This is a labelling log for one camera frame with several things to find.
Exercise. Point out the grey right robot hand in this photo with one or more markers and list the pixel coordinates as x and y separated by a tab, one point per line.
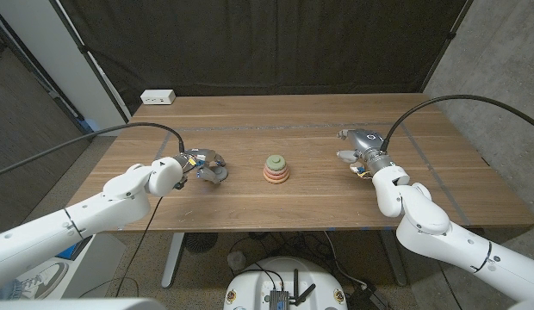
366	142

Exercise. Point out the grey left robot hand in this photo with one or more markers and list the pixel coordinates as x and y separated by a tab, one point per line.
202	157

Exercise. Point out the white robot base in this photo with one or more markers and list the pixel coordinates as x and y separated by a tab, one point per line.
250	284

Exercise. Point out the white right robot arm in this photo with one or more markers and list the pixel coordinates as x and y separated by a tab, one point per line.
422	211

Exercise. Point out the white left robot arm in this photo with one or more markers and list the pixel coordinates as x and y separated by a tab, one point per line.
99	206

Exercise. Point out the white power strip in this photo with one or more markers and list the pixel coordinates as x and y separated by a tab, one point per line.
157	97

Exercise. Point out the black round floor fan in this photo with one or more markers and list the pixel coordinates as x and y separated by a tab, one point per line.
201	242

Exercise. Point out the grey round floor object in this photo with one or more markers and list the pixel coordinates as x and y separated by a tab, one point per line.
237	260

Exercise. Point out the metal table leg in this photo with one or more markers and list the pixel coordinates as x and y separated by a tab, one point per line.
394	262
172	262

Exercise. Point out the black backdrop stand pole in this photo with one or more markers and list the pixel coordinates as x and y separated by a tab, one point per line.
448	41
90	60

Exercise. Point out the black backdrop curtain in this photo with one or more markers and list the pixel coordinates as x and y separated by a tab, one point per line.
267	43

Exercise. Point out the black power adapter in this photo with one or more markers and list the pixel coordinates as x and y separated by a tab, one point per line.
366	298

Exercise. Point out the blue foot pedal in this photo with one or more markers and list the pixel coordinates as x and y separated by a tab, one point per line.
73	249

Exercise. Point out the black antenna radio box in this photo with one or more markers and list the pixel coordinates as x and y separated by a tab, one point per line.
279	299

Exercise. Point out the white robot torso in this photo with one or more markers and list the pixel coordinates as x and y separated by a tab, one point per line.
77	305

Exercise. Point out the white grey sneaker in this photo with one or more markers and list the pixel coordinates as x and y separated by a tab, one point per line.
45	277

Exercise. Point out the person's blue jeans leg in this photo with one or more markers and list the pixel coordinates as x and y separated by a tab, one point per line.
8	289

